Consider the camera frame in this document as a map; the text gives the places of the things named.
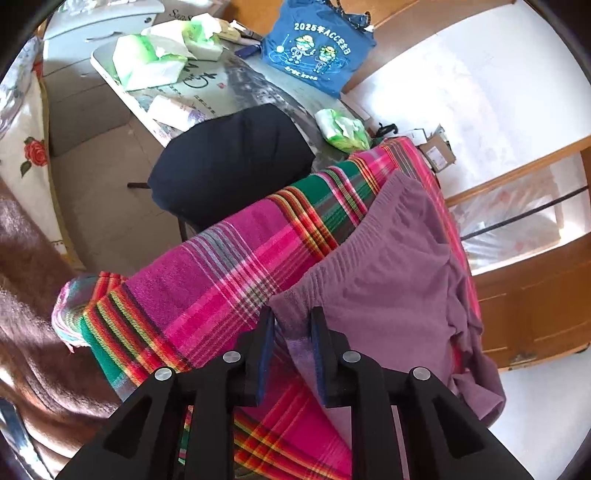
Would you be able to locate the wooden door frame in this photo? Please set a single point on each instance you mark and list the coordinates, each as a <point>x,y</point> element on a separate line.
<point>508,177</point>

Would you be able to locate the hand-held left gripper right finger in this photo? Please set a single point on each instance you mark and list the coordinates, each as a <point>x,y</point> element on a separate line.
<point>318,355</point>

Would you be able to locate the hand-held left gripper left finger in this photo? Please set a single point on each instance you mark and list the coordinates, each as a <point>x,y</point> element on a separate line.
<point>265,355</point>

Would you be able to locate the metal door lock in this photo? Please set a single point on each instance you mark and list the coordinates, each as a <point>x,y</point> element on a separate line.
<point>521,357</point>

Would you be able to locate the brown fur blanket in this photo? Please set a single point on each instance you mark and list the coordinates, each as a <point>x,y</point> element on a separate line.
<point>32,332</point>

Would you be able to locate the white wrapped tissue pack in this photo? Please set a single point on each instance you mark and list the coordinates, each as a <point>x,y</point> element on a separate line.
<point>171,110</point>

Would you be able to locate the clear printed plastic curtain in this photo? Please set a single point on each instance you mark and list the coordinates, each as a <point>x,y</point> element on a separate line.
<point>508,221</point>

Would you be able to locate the open green white tissue pack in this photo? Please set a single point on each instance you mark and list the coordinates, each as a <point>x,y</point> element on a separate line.
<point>203,44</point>

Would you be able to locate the crumpled green tissue pack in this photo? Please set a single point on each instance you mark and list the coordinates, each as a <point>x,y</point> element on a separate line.
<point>341,129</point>

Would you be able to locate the large green white tissue pack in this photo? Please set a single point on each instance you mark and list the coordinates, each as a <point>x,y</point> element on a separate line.
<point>138,55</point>

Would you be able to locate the cardboard box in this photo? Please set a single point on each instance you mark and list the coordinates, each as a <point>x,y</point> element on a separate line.
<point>438,154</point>

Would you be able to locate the rose print bedsheet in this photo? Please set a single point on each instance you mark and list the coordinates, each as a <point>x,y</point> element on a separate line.
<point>27,138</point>

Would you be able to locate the dark blue small case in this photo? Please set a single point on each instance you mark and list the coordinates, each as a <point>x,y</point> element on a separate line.
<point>248,50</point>

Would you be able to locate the blue printed tote bag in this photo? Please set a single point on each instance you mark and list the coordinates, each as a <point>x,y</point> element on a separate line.
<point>314,55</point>

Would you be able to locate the pink plaid blanket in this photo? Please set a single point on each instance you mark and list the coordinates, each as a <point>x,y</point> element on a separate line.
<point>194,286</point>

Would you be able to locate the purple towel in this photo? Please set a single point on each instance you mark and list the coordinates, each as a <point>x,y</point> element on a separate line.
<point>392,267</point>

